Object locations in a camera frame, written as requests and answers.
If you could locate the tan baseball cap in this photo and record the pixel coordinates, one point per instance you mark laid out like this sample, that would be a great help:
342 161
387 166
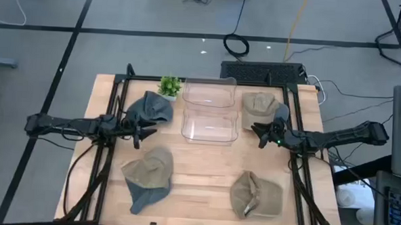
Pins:
258 108
150 171
264 196

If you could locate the black aluminium rig frame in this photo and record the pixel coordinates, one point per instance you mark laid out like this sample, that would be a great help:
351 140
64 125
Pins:
144 78

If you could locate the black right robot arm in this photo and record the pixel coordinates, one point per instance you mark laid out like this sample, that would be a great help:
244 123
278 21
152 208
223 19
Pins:
355 133

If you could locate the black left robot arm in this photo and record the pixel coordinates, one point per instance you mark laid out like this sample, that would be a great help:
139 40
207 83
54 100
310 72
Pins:
51 123

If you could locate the grey metal bar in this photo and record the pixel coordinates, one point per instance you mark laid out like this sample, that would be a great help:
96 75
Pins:
1 62

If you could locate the white paper roll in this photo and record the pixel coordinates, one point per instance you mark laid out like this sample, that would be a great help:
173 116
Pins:
345 198
365 216

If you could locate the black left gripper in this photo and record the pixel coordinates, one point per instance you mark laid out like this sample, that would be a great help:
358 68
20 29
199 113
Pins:
127 128

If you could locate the white plastic bag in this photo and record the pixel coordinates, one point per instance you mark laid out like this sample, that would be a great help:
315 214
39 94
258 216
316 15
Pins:
356 185

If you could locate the black beam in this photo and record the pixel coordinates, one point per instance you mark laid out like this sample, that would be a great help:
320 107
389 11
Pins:
364 168

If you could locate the clear plastic bin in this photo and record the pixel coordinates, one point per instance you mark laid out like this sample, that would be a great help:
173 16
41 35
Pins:
210 126

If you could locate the small potted green plant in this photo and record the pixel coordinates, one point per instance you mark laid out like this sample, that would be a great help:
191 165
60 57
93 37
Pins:
169 85

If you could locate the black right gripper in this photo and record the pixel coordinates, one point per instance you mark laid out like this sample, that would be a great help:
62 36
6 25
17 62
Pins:
280 134

